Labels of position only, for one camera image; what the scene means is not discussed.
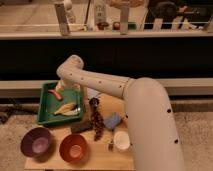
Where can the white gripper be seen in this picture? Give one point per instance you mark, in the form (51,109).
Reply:
(62,85)

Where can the red chili pepper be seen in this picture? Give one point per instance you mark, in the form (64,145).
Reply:
(56,94)

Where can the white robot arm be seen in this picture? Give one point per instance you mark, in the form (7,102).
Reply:
(151,125)

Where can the purple bowl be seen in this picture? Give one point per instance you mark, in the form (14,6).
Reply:
(36,142)

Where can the red bowl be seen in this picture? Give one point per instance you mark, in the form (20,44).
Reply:
(73,148)

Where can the green plastic tray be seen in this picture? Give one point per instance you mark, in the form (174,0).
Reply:
(49,104)

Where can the light blue cloth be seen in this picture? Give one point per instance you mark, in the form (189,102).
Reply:
(91,93)

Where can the dark rectangular sponge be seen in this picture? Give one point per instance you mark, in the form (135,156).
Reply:
(79,127)

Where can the blue sponge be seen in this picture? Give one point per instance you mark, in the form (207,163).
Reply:
(112,121)

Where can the small metal fork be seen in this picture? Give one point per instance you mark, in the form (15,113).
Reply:
(111,142)

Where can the white cup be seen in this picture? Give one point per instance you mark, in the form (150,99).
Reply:
(121,141)

